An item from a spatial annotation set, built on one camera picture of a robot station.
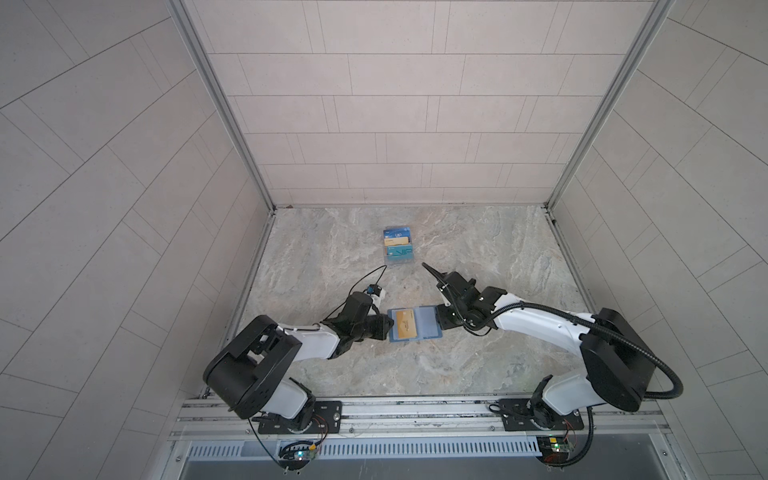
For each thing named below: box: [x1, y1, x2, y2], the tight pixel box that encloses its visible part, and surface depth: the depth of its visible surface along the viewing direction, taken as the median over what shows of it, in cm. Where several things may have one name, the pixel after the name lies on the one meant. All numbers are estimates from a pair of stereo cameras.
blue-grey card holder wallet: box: [388, 305, 443, 343], surface depth 87 cm
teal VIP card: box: [387, 245, 414, 260], surface depth 101 cm
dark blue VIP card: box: [383, 226, 411, 239], surface depth 104 cm
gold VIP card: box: [396, 310, 418, 339], surface depth 88 cm
